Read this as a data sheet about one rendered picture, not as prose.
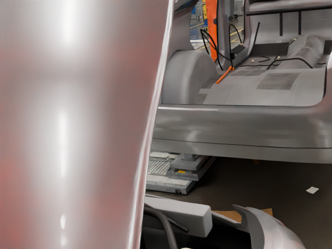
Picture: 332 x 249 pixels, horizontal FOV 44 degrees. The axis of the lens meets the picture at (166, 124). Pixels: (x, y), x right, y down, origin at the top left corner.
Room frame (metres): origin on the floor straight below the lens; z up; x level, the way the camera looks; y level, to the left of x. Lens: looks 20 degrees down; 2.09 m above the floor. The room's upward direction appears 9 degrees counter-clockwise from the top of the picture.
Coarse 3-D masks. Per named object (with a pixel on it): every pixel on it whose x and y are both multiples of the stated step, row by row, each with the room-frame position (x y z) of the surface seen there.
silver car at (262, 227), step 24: (144, 216) 1.22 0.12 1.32; (168, 216) 1.17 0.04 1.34; (192, 216) 1.13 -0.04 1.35; (216, 216) 1.17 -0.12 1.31; (264, 216) 0.89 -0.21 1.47; (144, 240) 1.13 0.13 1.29; (168, 240) 1.04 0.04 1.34; (192, 240) 1.24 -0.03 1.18; (216, 240) 1.17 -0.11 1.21; (240, 240) 1.12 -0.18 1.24; (264, 240) 0.70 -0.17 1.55; (288, 240) 0.70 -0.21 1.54
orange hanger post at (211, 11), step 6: (210, 0) 6.30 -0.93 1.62; (216, 0) 6.31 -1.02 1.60; (210, 6) 6.30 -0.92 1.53; (216, 6) 6.29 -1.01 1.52; (210, 12) 6.31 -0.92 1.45; (210, 18) 6.31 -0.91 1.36; (210, 24) 6.32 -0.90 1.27; (210, 30) 6.32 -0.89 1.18; (216, 36) 6.28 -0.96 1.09; (210, 42) 6.33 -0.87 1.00; (216, 42) 6.29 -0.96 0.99; (210, 48) 6.34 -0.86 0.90; (216, 54) 6.29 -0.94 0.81
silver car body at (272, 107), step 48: (192, 0) 4.53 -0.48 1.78; (288, 0) 5.91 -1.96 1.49; (192, 48) 4.28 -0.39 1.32; (288, 48) 5.59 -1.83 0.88; (192, 96) 3.60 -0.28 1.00; (240, 96) 3.47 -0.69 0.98; (288, 96) 3.26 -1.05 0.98; (192, 144) 2.80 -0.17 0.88; (240, 144) 2.60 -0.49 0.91; (288, 144) 2.43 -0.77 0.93
